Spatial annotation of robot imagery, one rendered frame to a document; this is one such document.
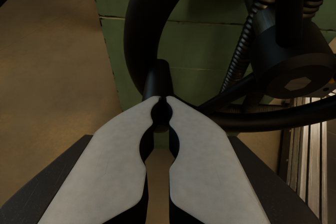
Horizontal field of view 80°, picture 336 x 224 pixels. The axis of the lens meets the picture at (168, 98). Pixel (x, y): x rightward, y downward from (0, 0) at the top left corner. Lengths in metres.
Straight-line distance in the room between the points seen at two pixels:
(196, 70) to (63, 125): 0.80
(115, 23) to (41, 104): 0.89
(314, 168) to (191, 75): 0.61
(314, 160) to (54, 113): 1.15
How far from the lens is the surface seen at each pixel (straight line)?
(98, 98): 1.13
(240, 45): 0.27
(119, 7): 0.37
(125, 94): 0.56
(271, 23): 0.22
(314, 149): 0.97
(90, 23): 1.56
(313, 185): 0.91
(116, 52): 0.44
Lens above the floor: 0.94
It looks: 58 degrees down
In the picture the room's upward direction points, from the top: 8 degrees clockwise
